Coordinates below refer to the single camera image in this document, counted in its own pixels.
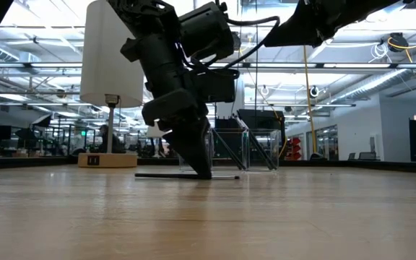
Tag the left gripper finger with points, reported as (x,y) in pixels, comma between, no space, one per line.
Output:
(193,151)

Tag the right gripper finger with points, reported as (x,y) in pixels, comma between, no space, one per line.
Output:
(302,29)

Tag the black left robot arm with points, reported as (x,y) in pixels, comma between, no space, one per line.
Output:
(204,32)

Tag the small white background lamp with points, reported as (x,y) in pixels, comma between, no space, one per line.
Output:
(153,133)

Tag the small round ceiling reel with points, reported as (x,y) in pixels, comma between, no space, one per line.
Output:
(264,90)
(313,91)

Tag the white shade wooden base lamp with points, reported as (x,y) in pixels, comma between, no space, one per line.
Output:
(99,54)

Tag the clear acrylic organizer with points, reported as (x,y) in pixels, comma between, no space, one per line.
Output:
(265,139)

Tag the black background screen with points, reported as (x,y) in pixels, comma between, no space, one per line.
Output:
(265,121)

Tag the person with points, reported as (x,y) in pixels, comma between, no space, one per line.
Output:
(108,142)

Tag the red storage bins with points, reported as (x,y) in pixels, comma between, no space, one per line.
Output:
(296,148)

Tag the background chairs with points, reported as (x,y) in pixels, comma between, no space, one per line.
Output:
(368,156)

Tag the dark background workstations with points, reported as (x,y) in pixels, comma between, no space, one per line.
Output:
(34,139)

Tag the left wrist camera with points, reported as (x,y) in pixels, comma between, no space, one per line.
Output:
(215,86)

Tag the black aluminium table frame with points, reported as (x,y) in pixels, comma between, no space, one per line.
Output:
(338,165)

